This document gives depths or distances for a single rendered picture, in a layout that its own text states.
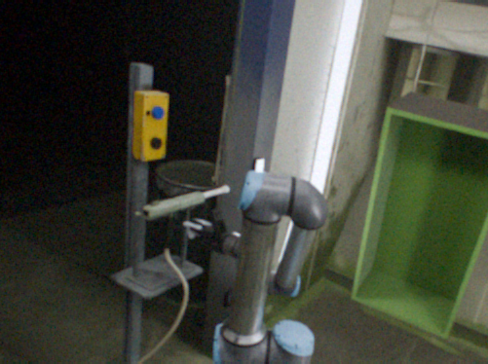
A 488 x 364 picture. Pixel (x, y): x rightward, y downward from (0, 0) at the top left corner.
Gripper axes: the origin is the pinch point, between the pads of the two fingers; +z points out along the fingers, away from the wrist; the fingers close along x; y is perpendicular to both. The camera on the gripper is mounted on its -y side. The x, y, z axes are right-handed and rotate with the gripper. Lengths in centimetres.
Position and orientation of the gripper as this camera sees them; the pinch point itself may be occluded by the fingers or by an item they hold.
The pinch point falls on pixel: (190, 221)
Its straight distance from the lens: 185.0
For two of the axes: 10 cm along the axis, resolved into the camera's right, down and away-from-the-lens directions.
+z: -8.8, -3.3, 3.5
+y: -1.9, 9.1, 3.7
